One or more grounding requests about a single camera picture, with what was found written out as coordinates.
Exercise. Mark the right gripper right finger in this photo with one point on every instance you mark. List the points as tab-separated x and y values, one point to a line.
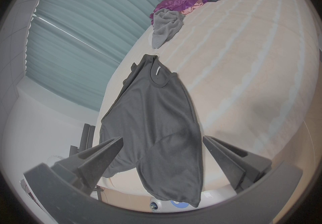
226	160

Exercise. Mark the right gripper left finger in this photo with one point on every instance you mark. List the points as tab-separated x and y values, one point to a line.
95	160

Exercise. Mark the black T-shirt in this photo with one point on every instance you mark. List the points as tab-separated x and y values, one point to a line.
156	117

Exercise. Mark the grey garment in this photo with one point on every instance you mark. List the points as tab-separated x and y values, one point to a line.
166	26

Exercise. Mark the bed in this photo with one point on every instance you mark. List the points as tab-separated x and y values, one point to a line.
239	67

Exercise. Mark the blue-green curtain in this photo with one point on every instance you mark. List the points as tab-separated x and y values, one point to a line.
70	67
100	4

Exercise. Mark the black chest of drawers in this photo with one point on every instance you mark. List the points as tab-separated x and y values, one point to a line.
86	137

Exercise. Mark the pink garment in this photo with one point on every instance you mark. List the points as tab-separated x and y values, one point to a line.
188	11

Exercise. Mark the purple satin garment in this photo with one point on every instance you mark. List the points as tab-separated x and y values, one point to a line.
181	0

